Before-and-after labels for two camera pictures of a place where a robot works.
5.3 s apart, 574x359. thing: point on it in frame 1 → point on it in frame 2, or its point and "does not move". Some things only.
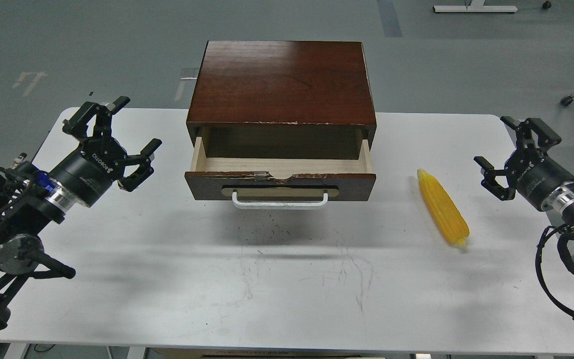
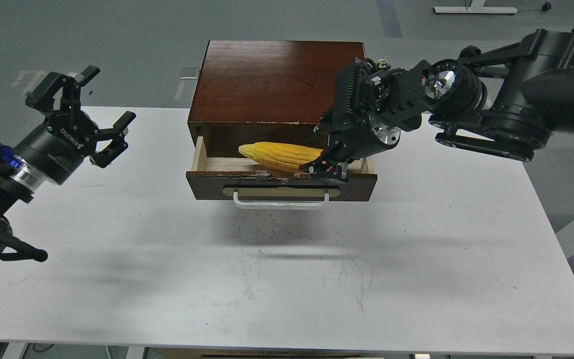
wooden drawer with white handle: (259, 183) does not move
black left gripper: (86, 173) → (58, 147)
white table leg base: (475, 6) does not move
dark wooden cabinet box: (282, 99) does not move
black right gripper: (533, 174) → (374, 101)
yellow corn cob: (444, 208) → (278, 156)
